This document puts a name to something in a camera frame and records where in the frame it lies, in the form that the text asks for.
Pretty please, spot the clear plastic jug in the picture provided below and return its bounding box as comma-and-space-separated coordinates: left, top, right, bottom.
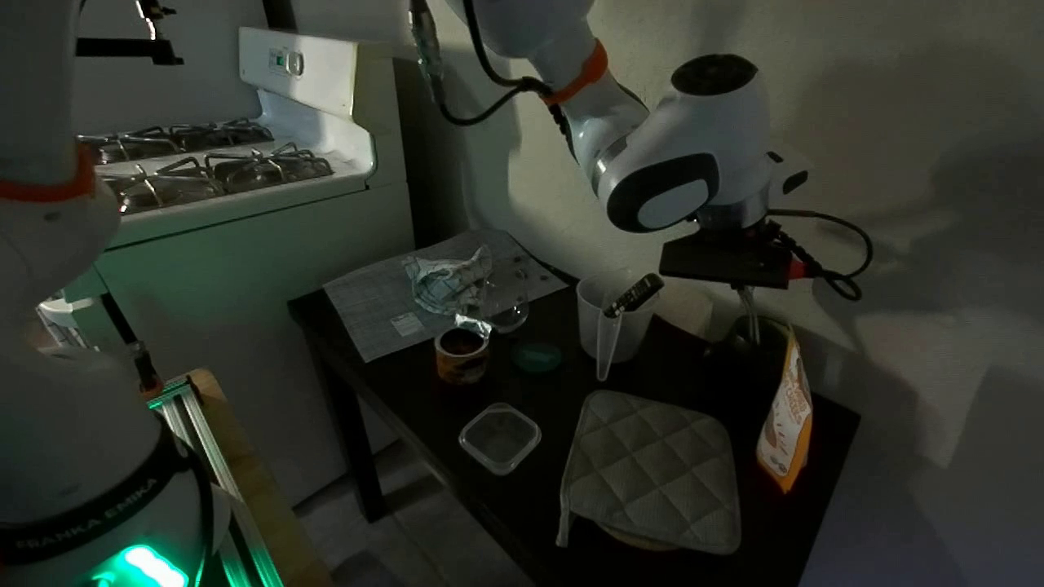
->
576, 270, 658, 382

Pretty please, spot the clear glass bowl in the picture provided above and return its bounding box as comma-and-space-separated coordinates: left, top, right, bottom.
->
480, 271, 532, 334

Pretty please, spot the orange and white snack bag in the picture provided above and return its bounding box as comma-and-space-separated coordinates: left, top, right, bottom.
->
755, 324, 815, 495

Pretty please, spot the grey quilted pot holder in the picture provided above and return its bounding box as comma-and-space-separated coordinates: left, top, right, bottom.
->
556, 389, 744, 556

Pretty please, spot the green round lid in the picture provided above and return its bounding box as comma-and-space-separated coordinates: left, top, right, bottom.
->
511, 341, 564, 375

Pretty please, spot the clear square plastic container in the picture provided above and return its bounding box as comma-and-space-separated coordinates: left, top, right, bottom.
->
458, 401, 542, 476

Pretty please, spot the open tin can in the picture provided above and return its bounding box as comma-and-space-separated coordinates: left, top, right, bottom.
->
434, 316, 493, 385

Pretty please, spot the crumpled foil wrapper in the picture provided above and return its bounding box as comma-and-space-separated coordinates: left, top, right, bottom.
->
403, 245, 495, 316

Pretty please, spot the grey paper sheet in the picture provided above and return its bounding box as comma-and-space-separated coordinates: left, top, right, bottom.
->
323, 229, 570, 363

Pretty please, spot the white gas stove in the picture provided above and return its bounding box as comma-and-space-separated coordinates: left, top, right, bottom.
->
59, 27, 418, 508

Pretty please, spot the stove burner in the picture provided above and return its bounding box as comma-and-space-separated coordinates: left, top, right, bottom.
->
78, 126, 179, 166
206, 143, 336, 194
170, 118, 276, 152
104, 158, 227, 215

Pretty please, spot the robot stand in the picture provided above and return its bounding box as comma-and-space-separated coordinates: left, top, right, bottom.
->
145, 369, 335, 587

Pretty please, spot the black stand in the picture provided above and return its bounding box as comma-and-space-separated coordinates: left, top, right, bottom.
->
75, 0, 185, 67

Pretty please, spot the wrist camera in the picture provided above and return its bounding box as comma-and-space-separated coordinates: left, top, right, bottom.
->
658, 235, 794, 291

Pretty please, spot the dark patterned utensil handle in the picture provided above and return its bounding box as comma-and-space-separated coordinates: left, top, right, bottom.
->
603, 273, 665, 320

